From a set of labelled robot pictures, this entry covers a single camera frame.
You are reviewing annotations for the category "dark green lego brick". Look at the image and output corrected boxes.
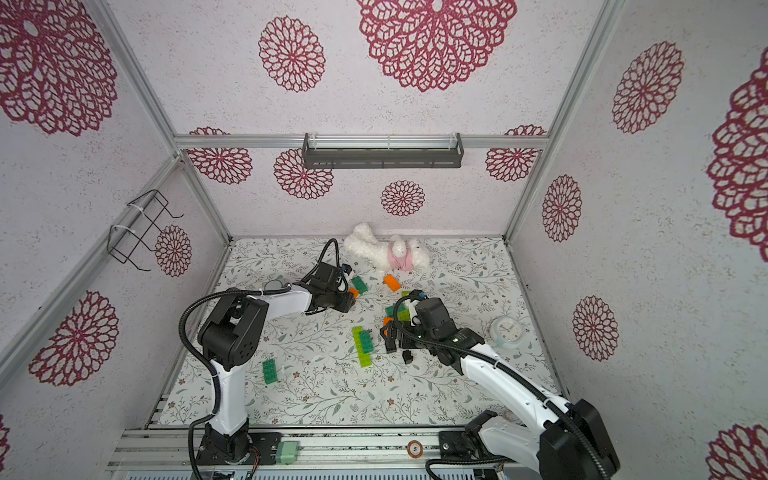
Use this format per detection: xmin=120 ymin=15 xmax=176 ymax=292
xmin=351 ymin=276 xmax=368 ymax=294
xmin=262 ymin=358 xmax=279 ymax=385
xmin=358 ymin=330 xmax=374 ymax=354

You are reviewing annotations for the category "long lime green lego brick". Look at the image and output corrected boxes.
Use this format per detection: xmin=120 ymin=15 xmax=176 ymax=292
xmin=352 ymin=326 xmax=372 ymax=368

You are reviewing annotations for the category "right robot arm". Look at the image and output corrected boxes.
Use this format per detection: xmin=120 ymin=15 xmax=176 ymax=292
xmin=379 ymin=290 xmax=620 ymax=479

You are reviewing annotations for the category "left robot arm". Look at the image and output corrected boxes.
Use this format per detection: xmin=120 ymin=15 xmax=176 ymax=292
xmin=178 ymin=238 xmax=355 ymax=479

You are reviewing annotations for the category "dark green lego brick back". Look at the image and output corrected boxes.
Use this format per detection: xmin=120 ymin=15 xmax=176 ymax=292
xmin=351 ymin=276 xmax=368 ymax=294

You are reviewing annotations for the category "dark green lego brick front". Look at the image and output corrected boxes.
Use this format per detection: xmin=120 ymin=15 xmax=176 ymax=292
xmin=262 ymin=358 xmax=279 ymax=385

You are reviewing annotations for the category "green tape roll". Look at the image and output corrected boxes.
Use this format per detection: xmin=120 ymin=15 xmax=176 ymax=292
xmin=264 ymin=278 xmax=285 ymax=290

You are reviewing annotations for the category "white pink plush toy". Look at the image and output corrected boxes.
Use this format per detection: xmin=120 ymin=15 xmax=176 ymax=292
xmin=343 ymin=223 xmax=431 ymax=272

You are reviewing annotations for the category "green connector block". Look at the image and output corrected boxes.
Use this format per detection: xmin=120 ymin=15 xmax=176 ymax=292
xmin=275 ymin=441 xmax=299 ymax=465

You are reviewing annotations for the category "black wall shelf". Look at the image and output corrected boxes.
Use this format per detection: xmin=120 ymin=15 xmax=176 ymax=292
xmin=301 ymin=134 xmax=465 ymax=170

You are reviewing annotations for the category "black wire wall rack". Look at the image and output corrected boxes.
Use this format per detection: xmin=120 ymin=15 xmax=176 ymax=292
xmin=106 ymin=189 xmax=184 ymax=273

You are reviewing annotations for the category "metal base rail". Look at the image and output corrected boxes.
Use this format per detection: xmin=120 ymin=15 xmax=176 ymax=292
xmin=105 ymin=426 xmax=480 ymax=479

